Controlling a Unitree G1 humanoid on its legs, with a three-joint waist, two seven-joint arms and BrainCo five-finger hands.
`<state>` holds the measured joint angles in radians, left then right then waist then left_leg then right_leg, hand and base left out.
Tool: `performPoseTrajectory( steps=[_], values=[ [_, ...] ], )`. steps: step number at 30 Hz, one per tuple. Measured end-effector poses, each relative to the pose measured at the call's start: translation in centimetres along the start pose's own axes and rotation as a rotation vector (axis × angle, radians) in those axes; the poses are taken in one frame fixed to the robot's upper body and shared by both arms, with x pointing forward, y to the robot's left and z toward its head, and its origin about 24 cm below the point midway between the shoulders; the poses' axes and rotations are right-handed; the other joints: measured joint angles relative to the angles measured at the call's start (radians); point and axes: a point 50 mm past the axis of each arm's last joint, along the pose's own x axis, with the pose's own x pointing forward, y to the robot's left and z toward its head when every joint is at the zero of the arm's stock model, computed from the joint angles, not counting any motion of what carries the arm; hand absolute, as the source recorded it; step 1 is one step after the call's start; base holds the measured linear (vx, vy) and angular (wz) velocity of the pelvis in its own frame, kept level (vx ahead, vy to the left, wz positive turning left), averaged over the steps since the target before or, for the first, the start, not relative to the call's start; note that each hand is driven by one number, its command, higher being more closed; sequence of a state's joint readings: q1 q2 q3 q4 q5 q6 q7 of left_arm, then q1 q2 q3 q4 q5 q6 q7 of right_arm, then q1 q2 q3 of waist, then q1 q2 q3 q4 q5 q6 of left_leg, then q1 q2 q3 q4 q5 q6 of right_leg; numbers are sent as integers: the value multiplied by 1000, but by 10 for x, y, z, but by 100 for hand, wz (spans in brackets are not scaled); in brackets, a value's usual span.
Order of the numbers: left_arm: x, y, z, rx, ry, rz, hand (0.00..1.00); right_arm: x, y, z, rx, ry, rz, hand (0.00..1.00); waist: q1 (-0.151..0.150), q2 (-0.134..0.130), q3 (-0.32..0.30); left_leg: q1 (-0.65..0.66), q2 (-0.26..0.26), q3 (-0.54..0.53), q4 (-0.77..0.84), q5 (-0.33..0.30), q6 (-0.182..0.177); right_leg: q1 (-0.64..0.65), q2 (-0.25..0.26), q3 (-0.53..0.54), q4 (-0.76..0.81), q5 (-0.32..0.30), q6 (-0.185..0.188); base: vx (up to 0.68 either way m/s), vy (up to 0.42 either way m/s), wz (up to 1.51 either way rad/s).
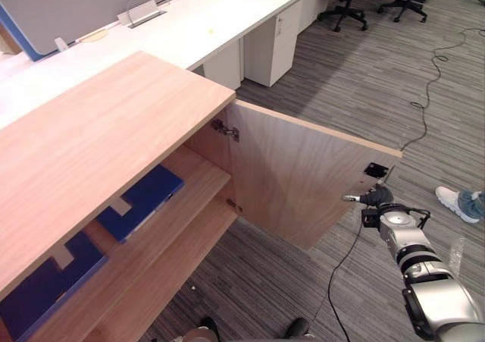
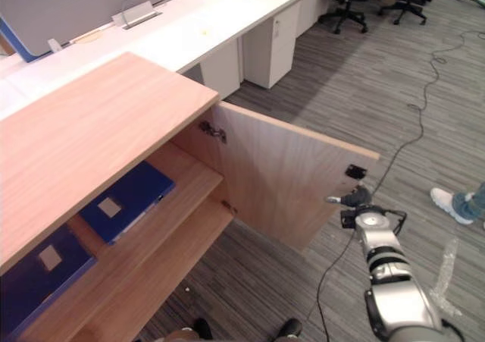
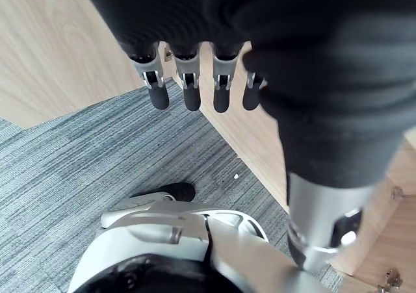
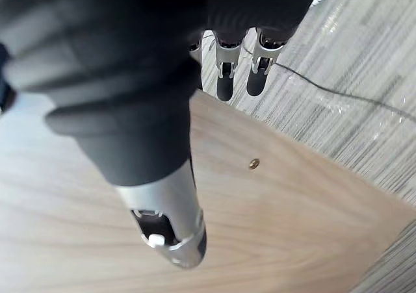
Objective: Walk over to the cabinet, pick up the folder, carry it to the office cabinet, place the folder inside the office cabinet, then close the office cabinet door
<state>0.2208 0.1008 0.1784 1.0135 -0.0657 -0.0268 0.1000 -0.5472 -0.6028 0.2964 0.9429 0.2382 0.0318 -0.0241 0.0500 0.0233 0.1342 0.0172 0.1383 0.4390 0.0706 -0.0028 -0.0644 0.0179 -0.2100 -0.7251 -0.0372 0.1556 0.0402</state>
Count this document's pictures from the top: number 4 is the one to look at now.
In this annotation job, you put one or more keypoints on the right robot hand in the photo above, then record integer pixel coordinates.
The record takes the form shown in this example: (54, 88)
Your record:
(123, 78)

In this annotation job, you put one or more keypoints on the light wooden cabinet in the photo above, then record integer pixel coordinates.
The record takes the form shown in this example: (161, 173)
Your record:
(260, 221)

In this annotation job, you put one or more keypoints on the dark blue object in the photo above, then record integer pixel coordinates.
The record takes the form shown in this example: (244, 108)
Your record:
(4, 88)

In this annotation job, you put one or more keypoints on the brass screw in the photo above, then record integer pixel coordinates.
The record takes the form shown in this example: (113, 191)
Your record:
(253, 163)

